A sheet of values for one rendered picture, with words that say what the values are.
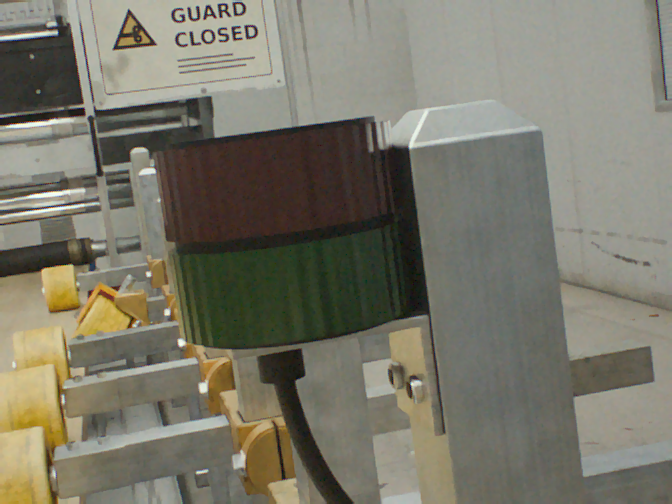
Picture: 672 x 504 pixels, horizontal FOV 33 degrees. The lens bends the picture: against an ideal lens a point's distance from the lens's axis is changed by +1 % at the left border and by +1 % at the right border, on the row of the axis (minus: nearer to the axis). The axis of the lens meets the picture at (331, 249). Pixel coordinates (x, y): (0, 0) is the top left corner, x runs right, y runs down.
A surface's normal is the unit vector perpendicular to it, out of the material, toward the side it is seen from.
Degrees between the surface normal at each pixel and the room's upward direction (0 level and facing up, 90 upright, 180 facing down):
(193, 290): 90
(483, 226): 90
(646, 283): 90
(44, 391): 57
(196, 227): 90
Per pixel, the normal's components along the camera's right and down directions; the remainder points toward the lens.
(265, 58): 0.21, 0.08
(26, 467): 0.11, -0.44
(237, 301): -0.41, 0.16
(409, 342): -0.97, 0.15
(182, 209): -0.75, 0.18
